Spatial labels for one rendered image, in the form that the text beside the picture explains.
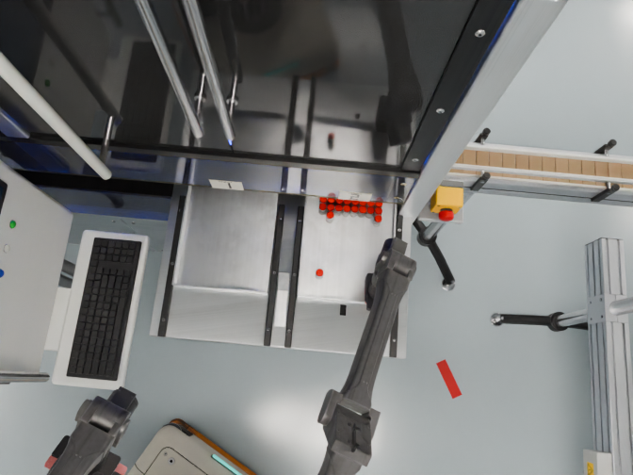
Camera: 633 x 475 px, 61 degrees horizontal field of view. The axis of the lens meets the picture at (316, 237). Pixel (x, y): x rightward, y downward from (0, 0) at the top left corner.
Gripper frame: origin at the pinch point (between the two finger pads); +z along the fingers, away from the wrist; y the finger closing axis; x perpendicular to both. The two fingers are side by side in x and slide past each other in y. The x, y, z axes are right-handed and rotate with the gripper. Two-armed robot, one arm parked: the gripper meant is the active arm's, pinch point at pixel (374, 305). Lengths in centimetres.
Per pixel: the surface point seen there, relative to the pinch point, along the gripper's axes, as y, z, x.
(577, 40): 176, 40, -112
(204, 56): -2, -82, 36
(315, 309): -0.7, 3.4, 15.9
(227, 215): 23.5, -3.7, 42.7
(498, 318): 35, 78, -66
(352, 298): 2.8, 2.0, 5.6
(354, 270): 10.5, -0.4, 5.5
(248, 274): 7.4, 1.0, 35.1
